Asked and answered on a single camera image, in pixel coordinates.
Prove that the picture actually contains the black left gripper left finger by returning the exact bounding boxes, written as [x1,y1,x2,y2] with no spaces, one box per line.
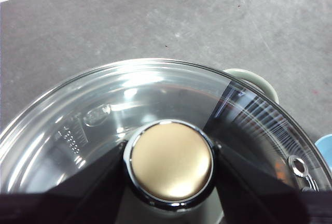
[0,141,142,224]

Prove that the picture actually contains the glass lid with green knob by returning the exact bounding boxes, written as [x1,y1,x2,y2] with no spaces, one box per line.
[0,58,332,224]

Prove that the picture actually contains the blue ribbed bowl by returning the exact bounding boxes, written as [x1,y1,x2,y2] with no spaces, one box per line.
[314,133,332,176]

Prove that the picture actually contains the pale green electric steamer pot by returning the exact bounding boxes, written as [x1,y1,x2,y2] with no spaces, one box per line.
[223,67,279,105]

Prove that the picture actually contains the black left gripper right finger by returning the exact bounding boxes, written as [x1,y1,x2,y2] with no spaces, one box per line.
[206,143,332,224]

